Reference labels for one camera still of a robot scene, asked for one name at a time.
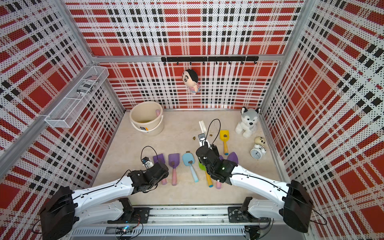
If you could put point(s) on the light blue trowel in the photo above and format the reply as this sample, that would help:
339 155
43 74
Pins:
188 160

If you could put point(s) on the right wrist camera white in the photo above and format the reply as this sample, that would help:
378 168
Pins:
202 139

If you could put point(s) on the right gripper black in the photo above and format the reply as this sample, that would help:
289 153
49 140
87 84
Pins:
216 150

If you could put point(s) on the cream plastic bucket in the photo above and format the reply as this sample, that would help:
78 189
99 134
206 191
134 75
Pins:
147 111

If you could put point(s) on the purple pointed trowel rightmost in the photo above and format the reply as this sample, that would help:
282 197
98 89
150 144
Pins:
233 158

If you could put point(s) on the skull alarm clock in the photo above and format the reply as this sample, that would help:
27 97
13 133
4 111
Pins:
259 150

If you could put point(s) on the clear wall shelf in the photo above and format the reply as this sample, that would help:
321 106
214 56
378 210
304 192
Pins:
68 110

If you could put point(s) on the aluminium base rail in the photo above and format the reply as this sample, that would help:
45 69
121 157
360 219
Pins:
190 221

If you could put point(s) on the green white scrub brush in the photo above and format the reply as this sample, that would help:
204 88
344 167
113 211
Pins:
203 127

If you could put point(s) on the cartoon boy plush doll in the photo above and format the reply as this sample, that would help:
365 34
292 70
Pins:
190 79

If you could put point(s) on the green pointed trowel yellow handle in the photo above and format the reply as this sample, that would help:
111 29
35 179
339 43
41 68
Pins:
208 178

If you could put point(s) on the purple pointed trowel pink handle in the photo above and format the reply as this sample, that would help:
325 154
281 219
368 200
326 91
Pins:
219 184

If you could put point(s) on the husky plush toy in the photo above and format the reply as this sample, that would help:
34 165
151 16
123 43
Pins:
248 124

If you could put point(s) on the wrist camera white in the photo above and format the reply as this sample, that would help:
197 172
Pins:
147 163
202 139

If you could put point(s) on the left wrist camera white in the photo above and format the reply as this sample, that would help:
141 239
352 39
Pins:
147 163

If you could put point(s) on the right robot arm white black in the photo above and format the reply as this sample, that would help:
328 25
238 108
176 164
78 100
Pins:
290 201

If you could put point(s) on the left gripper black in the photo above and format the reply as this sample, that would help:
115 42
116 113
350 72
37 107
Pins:
165 175

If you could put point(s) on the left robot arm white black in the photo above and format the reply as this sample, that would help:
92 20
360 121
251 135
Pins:
68 210

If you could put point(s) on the black hook rail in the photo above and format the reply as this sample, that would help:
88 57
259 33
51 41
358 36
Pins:
210 59

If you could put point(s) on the can on shelf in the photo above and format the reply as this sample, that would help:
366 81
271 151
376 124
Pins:
87 85

